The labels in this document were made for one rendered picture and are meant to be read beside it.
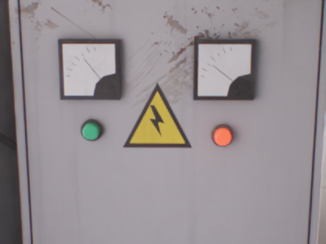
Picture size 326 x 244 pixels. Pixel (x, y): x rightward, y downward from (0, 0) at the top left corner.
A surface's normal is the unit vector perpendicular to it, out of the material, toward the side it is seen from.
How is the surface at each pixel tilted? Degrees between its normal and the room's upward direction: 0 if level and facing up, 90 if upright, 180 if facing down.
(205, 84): 90
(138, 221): 90
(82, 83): 90
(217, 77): 90
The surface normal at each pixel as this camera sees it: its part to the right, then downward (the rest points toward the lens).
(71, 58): -0.01, 0.23
